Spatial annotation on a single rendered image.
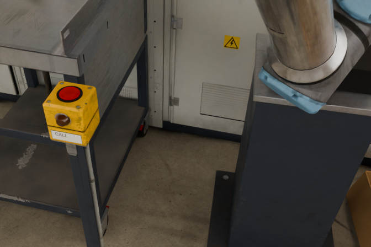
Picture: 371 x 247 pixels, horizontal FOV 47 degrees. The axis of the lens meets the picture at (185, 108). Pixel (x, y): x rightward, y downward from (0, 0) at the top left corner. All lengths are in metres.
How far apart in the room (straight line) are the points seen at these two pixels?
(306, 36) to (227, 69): 1.09
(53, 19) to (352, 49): 0.76
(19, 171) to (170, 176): 0.61
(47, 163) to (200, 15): 0.82
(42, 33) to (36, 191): 0.69
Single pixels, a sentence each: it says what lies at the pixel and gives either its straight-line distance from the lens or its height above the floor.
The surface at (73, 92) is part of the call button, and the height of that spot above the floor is 0.91.
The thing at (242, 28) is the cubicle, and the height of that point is 0.62.
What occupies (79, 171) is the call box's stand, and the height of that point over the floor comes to 0.69.
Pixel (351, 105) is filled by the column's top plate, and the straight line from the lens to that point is 1.16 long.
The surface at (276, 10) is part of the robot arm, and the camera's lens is 0.61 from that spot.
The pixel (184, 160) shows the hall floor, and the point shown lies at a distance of 1.93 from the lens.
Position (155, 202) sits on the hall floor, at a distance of 1.78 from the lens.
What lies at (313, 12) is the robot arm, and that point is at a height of 1.15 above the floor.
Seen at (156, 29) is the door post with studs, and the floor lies 0.54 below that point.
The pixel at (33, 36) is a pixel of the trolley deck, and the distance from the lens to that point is 1.16.
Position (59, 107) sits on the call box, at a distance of 0.83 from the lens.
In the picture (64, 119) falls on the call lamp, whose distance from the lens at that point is 0.84.
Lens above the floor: 1.43
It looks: 41 degrees down
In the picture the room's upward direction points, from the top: 3 degrees clockwise
